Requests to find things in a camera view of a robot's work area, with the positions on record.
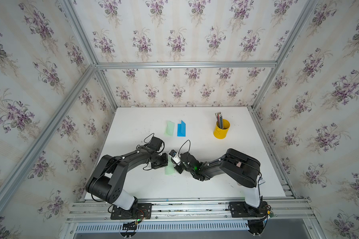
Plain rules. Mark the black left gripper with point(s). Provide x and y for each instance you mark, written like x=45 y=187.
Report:
x=164 y=163

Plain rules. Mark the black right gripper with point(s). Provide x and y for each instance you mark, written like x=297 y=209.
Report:
x=176 y=169

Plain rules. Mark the green paper sheet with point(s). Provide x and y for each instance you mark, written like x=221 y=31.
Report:
x=169 y=130
x=170 y=169

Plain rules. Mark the blue square paper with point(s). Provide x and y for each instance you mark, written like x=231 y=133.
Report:
x=181 y=129

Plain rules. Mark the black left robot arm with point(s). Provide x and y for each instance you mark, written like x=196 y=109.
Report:
x=108 y=177

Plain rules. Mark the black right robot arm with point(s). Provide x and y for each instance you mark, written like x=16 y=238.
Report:
x=244 y=169

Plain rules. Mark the yellow metal pencil bucket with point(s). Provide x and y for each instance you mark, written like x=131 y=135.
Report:
x=221 y=133

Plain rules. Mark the pen package box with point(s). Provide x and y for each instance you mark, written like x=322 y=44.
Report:
x=260 y=181

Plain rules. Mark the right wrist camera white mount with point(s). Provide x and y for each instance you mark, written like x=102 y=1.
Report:
x=174 y=157

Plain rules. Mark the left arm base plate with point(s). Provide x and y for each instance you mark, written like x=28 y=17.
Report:
x=138 y=211

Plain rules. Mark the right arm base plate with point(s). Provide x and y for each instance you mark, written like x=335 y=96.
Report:
x=243 y=210

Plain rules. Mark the aluminium rail frame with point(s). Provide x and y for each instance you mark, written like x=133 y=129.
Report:
x=188 y=215

